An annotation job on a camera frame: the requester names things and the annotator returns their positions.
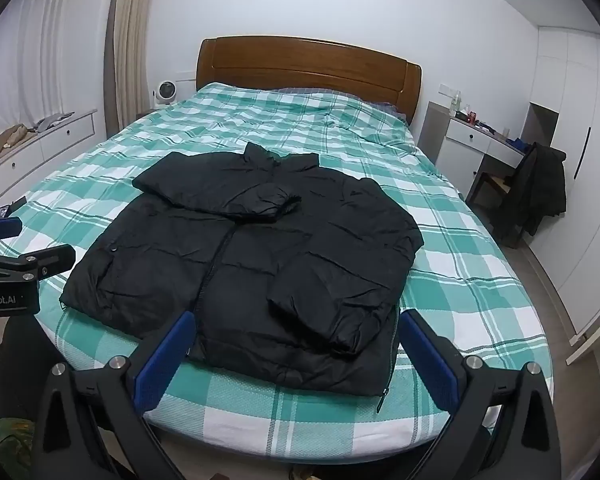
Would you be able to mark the blue item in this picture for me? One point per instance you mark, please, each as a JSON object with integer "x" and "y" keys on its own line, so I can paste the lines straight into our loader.
{"x": 519, "y": 144}

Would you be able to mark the white wardrobe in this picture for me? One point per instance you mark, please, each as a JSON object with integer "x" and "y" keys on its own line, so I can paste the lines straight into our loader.
{"x": 580, "y": 110}

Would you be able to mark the white wall socket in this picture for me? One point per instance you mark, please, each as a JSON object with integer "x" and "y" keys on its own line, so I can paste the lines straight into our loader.
{"x": 448, "y": 89}

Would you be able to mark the wooden chair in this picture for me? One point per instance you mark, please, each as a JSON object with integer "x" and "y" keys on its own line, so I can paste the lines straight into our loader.
{"x": 497, "y": 182}

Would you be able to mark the beige curtain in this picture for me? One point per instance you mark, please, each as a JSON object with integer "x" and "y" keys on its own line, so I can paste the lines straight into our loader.
{"x": 130, "y": 35}

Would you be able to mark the small white fan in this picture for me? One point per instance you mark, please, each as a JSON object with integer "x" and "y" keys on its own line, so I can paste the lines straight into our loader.
{"x": 166, "y": 94}

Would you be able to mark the low white drawer cabinet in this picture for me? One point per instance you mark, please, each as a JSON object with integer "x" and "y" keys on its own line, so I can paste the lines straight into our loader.
{"x": 55, "y": 142}

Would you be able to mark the wooden bed headboard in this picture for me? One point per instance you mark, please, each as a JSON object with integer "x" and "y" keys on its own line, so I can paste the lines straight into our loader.
{"x": 305, "y": 65}

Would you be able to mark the grey cloth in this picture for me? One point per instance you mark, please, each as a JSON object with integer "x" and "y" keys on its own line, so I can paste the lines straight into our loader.
{"x": 52, "y": 121}

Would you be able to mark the black coat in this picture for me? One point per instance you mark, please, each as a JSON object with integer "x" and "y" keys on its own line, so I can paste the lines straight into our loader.
{"x": 535, "y": 185}

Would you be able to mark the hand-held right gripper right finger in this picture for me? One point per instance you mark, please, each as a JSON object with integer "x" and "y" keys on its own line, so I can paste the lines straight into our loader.
{"x": 430, "y": 360}

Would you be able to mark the bed with green plaid cover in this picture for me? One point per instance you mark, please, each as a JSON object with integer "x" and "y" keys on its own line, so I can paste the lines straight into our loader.
{"x": 455, "y": 270}

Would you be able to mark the grey plaid pillow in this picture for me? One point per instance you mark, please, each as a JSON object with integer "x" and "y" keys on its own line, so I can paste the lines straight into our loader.
{"x": 395, "y": 110}

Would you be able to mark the white sheer curtain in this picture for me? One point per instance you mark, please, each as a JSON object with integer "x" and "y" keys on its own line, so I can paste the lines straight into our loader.
{"x": 55, "y": 50}

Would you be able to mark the white desk with drawer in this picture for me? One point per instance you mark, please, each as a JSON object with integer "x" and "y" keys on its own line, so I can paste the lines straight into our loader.
{"x": 467, "y": 135}

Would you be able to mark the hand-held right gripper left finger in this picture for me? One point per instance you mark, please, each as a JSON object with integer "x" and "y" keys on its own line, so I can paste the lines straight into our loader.
{"x": 165, "y": 360}

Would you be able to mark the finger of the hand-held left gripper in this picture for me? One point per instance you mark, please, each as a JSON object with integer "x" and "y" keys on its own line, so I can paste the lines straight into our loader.
{"x": 0, "y": 229}
{"x": 40, "y": 257}

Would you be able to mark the beige cloth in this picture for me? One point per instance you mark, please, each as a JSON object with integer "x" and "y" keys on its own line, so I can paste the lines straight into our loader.
{"x": 5, "y": 140}

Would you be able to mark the black puffer jacket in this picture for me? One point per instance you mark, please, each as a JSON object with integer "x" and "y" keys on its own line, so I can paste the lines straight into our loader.
{"x": 260, "y": 260}

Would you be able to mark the clear plastic bottle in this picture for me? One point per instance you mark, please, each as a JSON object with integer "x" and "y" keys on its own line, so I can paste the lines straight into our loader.
{"x": 455, "y": 105}

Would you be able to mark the person's camouflage clothing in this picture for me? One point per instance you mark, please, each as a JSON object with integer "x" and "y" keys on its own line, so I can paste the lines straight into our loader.
{"x": 10, "y": 440}

